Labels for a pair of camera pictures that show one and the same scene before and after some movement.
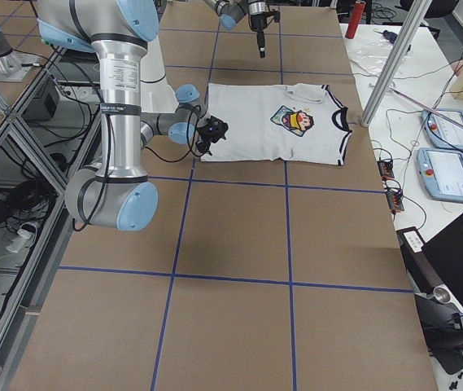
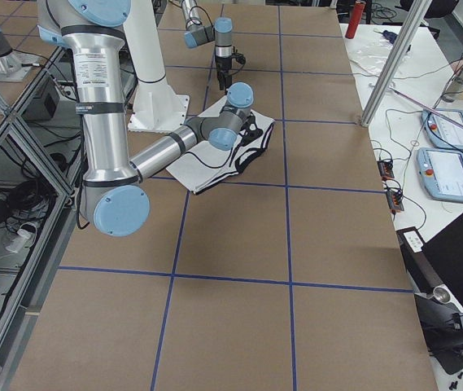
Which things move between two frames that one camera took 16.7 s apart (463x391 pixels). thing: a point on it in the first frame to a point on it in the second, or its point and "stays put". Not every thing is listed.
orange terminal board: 386,169 stays put
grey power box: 45,103 stays put
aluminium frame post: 417,19 stays put
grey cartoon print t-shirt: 297,122 to 203,166
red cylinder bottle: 357,13 stays put
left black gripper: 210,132 to 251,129
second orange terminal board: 395,201 stays put
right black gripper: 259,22 to 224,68
